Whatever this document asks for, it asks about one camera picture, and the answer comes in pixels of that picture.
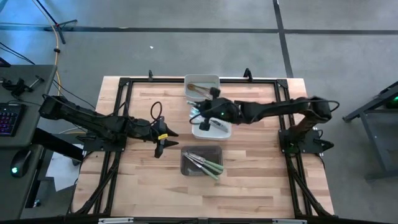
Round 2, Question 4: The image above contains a dark smoked plastic bin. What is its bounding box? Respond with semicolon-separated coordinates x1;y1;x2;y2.
180;145;224;177

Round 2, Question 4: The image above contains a grey desk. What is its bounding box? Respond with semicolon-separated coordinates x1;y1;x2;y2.
0;64;58;220

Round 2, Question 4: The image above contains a dark metal desk frame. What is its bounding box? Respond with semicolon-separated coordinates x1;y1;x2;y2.
341;80;398;181

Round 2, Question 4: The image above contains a black desk support bar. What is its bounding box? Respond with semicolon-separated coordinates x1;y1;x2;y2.
30;127;85;162

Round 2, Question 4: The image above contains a black floor cable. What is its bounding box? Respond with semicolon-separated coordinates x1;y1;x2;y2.
0;42;35;65
51;79;97;110

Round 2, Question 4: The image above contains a yellow cable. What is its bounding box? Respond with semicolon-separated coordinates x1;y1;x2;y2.
30;0;63;119

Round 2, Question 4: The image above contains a black tripod stand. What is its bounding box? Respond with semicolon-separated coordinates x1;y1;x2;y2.
34;0;78;45

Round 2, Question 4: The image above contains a white plastic bin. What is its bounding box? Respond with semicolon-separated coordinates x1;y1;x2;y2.
190;105;233;141

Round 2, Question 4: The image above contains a black device green light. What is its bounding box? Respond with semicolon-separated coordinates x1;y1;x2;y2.
384;90;398;110

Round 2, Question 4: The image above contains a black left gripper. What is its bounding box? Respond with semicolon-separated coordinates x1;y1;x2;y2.
132;116;180;159

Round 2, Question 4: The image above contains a wooden utensil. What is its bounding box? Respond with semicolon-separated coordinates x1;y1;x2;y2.
187;84;215;97
186;83;215;94

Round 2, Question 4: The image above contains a black desk mount clamp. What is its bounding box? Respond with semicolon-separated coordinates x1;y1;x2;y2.
1;75;45;97

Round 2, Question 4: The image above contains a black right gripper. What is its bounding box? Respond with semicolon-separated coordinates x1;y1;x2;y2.
196;87;234;131

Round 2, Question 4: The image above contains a black aluminium table frame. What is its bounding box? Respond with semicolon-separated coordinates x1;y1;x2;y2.
67;76;335;218

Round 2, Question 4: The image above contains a grey translucent plastic bin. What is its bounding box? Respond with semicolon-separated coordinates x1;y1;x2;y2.
183;73;221;103

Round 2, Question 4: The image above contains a green handle utensil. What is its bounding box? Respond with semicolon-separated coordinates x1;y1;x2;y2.
185;152;223;174

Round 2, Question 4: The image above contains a black backlit keyboard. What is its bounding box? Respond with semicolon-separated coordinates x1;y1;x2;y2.
0;102;27;137

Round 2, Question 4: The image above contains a silver metal bracket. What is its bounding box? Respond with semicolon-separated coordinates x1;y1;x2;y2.
272;218;308;224
98;217;134;224

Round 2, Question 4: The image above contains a wooden knife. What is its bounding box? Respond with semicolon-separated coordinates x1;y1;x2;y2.
188;85;214;100

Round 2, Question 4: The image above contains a black computer mouse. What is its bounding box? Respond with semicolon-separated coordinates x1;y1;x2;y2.
10;148;32;179

